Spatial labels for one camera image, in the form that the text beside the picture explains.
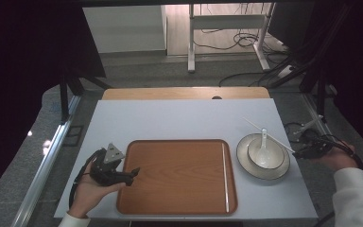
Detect white table cover sheet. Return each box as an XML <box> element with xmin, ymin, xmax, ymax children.
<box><xmin>54</xmin><ymin>98</ymin><xmax>320</xmax><ymax>220</ymax></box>

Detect black floor cables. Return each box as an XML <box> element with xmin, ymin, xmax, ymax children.
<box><xmin>192</xmin><ymin>27</ymin><xmax>292</xmax><ymax>88</ymax></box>

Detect white ceramic spoon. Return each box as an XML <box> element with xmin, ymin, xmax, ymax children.
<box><xmin>256</xmin><ymin>128</ymin><xmax>273</xmax><ymax>168</ymax></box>

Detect wooden brown serving tray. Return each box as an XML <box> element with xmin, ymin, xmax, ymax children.
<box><xmin>116</xmin><ymin>139</ymin><xmax>239</xmax><ymax>217</ymax></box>

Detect aluminium rail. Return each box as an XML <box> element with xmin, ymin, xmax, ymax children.
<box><xmin>301</xmin><ymin>93</ymin><xmax>332</xmax><ymax>140</ymax></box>
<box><xmin>10</xmin><ymin>94</ymin><xmax>83</xmax><ymax>227</ymax></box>

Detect white cabinet panel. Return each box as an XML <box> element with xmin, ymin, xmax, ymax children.
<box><xmin>82</xmin><ymin>5</ymin><xmax>168</xmax><ymax>55</ymax></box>

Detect black curtain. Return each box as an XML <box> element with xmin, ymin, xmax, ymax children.
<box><xmin>296</xmin><ymin>0</ymin><xmax>363</xmax><ymax>159</ymax></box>
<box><xmin>0</xmin><ymin>0</ymin><xmax>107</xmax><ymax>204</ymax></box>

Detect black metal stand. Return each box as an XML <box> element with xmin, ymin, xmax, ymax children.
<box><xmin>58</xmin><ymin>67</ymin><xmax>113</xmax><ymax>123</ymax></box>
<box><xmin>267</xmin><ymin>3</ymin><xmax>339</xmax><ymax>125</ymax></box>

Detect person's right hand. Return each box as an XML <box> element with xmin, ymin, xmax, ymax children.
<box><xmin>311</xmin><ymin>143</ymin><xmax>360</xmax><ymax>173</ymax></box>

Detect white metal desk frame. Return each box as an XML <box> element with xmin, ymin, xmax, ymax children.
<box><xmin>187</xmin><ymin>3</ymin><xmax>272</xmax><ymax>74</ymax></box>

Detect white ceramic bowl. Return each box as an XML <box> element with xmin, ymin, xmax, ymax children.
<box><xmin>247</xmin><ymin>136</ymin><xmax>286</xmax><ymax>170</ymax></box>

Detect white plate with dark rim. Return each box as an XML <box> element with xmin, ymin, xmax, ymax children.
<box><xmin>235</xmin><ymin>132</ymin><xmax>291</xmax><ymax>182</ymax></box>

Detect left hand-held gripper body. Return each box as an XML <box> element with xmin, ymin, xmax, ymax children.
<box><xmin>89</xmin><ymin>143</ymin><xmax>133</xmax><ymax>187</ymax></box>

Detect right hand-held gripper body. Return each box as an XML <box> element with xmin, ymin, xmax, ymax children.
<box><xmin>292</xmin><ymin>114</ymin><xmax>336</xmax><ymax>160</ymax></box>

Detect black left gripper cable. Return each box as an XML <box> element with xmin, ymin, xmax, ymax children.
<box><xmin>68</xmin><ymin>148</ymin><xmax>107</xmax><ymax>209</ymax></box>

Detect white power strip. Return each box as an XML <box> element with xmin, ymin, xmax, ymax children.
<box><xmin>276</xmin><ymin>64</ymin><xmax>298</xmax><ymax>80</ymax></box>

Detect person's left hand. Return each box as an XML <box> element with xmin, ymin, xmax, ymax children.
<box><xmin>68</xmin><ymin>163</ymin><xmax>127</xmax><ymax>218</ymax></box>

